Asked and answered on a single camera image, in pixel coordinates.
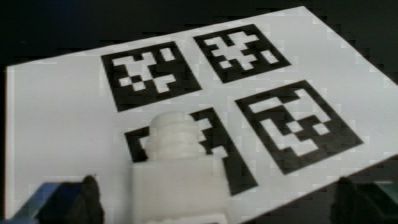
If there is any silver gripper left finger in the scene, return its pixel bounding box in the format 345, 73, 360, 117
8, 175, 106, 224

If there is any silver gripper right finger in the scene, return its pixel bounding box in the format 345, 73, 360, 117
331, 177, 398, 224

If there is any white table leg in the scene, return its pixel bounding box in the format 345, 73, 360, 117
132, 112, 230, 224

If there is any white marker base plate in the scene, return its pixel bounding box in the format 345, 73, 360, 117
6, 7, 398, 224

